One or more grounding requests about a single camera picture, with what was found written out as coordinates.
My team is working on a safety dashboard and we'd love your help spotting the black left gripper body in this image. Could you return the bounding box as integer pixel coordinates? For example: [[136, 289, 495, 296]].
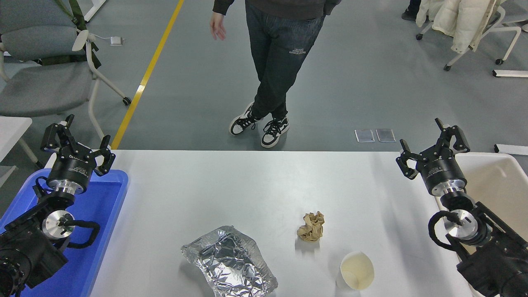
[[47, 144, 98, 189]]

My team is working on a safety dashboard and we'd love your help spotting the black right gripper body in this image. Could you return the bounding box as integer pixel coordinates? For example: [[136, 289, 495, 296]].
[[417, 155, 467, 195]]

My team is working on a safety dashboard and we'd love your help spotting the tan paper ball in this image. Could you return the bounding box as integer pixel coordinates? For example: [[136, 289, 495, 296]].
[[297, 211, 325, 242]]

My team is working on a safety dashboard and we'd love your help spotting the white paper cup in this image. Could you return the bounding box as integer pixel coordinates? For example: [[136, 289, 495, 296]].
[[336, 251, 375, 290]]

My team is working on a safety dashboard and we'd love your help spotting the silver foil tray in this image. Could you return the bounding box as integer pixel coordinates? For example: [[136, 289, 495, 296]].
[[181, 225, 278, 297]]

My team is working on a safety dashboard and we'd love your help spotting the person's right hand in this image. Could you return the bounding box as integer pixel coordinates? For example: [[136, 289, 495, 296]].
[[210, 11, 227, 41]]

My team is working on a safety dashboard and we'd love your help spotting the blue plastic tray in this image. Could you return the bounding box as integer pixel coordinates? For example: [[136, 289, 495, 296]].
[[0, 168, 129, 297]]

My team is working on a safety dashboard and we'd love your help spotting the large pale plastic bin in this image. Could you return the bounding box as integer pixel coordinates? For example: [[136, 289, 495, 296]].
[[434, 152, 528, 297]]

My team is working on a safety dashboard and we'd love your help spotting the small white side table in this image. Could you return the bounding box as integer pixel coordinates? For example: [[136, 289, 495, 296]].
[[0, 117, 44, 188]]

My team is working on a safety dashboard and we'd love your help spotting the grey office chair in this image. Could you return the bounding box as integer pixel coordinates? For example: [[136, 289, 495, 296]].
[[0, 0, 132, 141]]

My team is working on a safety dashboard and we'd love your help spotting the white table foot bar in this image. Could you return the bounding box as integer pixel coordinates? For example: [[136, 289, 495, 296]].
[[493, 69, 528, 78], [494, 144, 528, 156], [84, 0, 108, 23]]

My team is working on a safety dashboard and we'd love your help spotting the cream padded coat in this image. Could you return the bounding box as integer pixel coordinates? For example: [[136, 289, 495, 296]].
[[416, 0, 502, 54]]

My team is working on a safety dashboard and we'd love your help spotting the white-framed office chair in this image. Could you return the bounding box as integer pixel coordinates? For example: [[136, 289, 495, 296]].
[[416, 0, 528, 71]]

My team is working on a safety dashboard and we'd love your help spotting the person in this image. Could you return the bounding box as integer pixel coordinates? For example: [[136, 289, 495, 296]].
[[210, 0, 342, 149], [401, 0, 422, 22]]

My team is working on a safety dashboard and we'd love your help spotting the green strap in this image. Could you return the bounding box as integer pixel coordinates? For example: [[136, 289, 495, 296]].
[[39, 0, 101, 68]]

